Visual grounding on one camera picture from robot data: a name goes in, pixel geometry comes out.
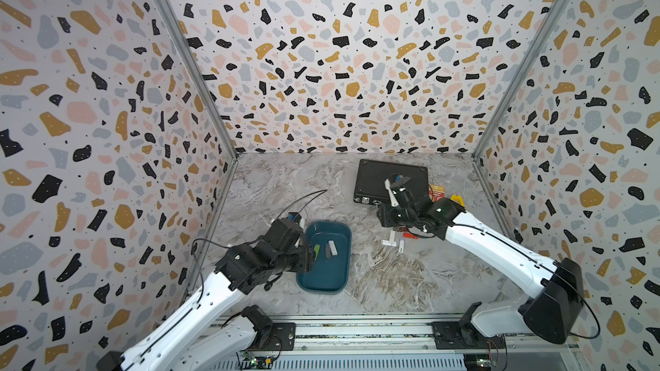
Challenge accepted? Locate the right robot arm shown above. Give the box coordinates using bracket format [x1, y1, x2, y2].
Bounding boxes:
[376, 178, 585, 346]

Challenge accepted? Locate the red yellow small card box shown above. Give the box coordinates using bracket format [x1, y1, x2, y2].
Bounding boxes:
[429, 184, 445, 202]

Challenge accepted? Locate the yellow triangular plastic piece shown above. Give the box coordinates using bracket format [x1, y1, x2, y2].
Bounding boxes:
[451, 194, 464, 206]

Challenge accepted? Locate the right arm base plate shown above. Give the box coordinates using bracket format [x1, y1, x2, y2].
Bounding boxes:
[431, 321, 505, 350]

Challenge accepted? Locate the teal plastic storage box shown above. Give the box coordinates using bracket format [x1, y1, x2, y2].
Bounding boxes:
[297, 221, 352, 295]

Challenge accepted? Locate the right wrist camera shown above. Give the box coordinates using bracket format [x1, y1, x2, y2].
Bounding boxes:
[384, 175, 414, 208]

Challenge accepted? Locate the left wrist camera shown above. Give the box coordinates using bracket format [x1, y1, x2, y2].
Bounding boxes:
[287, 212, 305, 228]

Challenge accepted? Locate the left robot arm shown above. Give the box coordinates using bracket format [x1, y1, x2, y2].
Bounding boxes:
[96, 212, 315, 370]

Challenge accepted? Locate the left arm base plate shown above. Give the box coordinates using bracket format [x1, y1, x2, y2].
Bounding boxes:
[256, 322, 297, 352]

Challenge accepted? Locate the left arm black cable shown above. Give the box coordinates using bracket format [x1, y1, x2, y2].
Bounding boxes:
[133, 189, 329, 362]

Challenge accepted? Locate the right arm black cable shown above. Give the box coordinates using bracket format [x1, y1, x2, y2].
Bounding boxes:
[453, 222, 603, 341]

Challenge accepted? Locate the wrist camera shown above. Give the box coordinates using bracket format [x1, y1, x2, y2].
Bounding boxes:
[287, 212, 305, 228]
[384, 175, 414, 208]

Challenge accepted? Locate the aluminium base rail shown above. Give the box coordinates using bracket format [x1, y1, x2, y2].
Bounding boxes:
[143, 313, 584, 371]

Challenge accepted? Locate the black briefcase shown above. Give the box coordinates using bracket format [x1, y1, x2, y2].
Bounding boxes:
[352, 158, 431, 207]

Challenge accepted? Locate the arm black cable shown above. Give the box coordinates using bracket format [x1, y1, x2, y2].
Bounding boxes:
[453, 222, 603, 341]
[133, 189, 329, 362]

